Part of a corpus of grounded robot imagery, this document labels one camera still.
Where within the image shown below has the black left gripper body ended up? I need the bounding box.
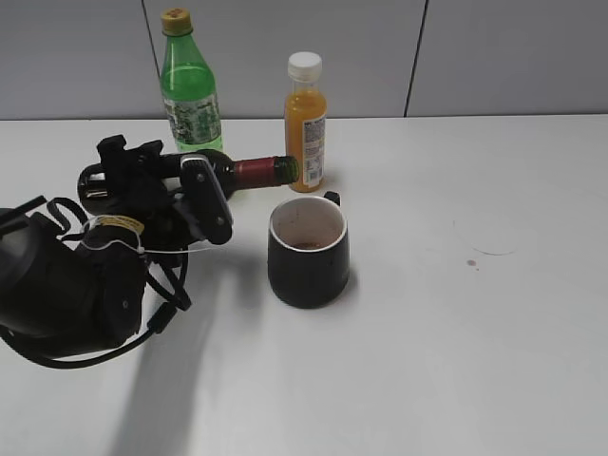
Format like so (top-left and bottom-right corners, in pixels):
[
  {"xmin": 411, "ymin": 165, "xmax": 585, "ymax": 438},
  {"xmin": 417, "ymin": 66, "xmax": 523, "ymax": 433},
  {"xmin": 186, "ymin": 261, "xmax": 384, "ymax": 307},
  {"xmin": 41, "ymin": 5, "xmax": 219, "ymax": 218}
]
[{"xmin": 28, "ymin": 199, "xmax": 191, "ymax": 352}]

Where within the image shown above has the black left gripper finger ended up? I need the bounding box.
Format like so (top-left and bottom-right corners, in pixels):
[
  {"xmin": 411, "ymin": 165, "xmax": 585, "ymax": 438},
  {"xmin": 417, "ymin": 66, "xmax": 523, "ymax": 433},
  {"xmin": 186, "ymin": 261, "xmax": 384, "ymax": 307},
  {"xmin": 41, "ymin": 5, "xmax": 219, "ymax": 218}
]
[
  {"xmin": 180, "ymin": 155, "xmax": 233, "ymax": 245},
  {"xmin": 97, "ymin": 135, "xmax": 164, "ymax": 209}
]

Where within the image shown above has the dark red wine bottle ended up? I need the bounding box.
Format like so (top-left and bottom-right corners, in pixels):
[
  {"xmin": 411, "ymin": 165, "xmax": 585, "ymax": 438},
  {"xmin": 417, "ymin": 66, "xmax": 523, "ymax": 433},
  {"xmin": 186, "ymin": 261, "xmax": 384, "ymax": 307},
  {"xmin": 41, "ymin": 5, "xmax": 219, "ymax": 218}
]
[{"xmin": 77, "ymin": 149, "xmax": 300, "ymax": 214}]

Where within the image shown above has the black mug white interior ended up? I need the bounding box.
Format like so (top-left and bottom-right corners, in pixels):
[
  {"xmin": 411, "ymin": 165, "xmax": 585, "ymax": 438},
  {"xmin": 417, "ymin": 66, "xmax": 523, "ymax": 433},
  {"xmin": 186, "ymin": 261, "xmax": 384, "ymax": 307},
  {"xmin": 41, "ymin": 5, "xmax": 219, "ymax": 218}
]
[{"xmin": 267, "ymin": 191, "xmax": 350, "ymax": 309}]

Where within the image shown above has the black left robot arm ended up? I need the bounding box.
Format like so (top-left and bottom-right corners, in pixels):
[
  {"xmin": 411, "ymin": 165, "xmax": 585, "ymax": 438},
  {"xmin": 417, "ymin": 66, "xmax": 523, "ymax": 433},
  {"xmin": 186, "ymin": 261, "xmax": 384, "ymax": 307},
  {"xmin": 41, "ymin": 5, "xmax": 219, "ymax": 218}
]
[{"xmin": 1, "ymin": 135, "xmax": 240, "ymax": 369}]

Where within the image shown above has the green plastic soda bottle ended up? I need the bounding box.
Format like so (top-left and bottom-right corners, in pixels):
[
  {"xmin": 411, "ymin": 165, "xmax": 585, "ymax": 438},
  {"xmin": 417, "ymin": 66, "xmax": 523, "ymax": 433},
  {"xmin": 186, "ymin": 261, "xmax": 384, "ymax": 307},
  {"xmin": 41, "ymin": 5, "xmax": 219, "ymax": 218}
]
[{"xmin": 161, "ymin": 8, "xmax": 223, "ymax": 152}]

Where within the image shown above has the orange juice bottle white cap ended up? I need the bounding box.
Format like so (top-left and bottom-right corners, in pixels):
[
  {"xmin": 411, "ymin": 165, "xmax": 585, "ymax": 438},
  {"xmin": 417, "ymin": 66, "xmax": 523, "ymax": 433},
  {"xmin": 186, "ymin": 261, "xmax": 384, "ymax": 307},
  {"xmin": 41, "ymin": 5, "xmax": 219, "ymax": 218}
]
[{"xmin": 284, "ymin": 51, "xmax": 327, "ymax": 193}]

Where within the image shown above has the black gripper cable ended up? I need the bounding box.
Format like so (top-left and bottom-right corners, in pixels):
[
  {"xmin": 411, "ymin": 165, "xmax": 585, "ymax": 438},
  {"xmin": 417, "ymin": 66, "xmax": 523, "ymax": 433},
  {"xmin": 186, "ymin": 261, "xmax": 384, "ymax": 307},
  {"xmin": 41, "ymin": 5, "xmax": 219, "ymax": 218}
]
[{"xmin": 0, "ymin": 197, "xmax": 194, "ymax": 371}]

